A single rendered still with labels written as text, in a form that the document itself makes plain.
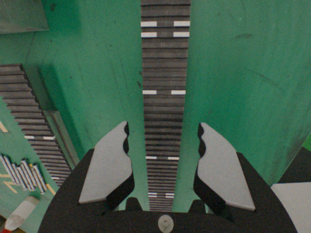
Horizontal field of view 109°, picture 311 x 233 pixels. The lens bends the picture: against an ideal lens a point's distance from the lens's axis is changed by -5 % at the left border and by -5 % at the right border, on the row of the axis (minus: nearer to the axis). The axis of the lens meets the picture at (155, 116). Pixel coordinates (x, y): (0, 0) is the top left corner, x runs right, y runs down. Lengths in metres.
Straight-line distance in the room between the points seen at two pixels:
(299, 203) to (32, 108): 0.49
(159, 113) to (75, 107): 0.14
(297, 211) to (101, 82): 0.41
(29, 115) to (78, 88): 0.07
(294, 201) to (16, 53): 0.54
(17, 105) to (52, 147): 0.08
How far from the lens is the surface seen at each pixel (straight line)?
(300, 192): 0.42
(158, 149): 0.18
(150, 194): 0.28
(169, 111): 0.15
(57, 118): 0.25
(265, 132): 0.27
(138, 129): 0.21
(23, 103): 0.24
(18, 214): 0.53
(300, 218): 0.38
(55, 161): 0.28
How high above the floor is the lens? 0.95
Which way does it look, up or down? 62 degrees down
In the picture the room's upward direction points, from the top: 174 degrees counter-clockwise
